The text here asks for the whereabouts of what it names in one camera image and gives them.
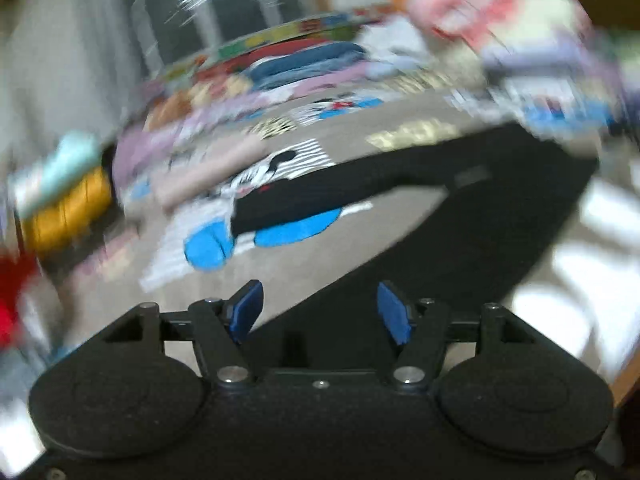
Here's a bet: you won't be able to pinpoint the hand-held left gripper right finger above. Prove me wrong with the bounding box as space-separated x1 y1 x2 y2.
377 281 543 390

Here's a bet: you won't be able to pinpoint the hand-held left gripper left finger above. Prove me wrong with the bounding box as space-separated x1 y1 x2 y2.
102 280 264 387

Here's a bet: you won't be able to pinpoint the black pants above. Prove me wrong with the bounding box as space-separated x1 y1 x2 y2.
230 122 601 376

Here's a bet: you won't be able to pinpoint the cartoon mouse printed blanket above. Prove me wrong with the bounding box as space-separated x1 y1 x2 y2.
112 75 640 396

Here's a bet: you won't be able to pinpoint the beige folded garment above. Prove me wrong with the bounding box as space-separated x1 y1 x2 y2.
155 137 271 208

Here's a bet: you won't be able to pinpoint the pink patterned folded garment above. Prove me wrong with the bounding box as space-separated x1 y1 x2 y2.
80 230 141 276

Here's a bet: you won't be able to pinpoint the yellow knit sweater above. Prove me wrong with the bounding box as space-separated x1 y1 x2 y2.
22 167 113 253

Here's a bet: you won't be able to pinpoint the orange printed pillow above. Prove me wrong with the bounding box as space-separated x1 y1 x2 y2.
145 72 251 131

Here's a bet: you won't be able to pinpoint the light blue folded garment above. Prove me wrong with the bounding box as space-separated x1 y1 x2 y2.
15 132 101 211

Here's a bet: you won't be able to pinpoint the red cloth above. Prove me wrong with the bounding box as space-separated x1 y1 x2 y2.
0 255 36 346

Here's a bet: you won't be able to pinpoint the blue folded quilt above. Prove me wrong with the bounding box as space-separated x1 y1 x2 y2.
247 42 371 88

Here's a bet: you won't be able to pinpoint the white bedding cloth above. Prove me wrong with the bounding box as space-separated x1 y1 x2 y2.
357 15 431 68

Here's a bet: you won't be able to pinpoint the colourful picture headboard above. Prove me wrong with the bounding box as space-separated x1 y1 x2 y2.
145 2 401 86

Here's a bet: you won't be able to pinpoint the lavender folded garment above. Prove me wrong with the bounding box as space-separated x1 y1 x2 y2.
480 30 616 76

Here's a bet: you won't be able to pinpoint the window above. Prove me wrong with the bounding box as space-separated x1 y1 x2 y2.
115 0 331 81

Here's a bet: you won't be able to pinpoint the wooden bed frame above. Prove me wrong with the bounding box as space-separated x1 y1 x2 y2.
610 350 640 411

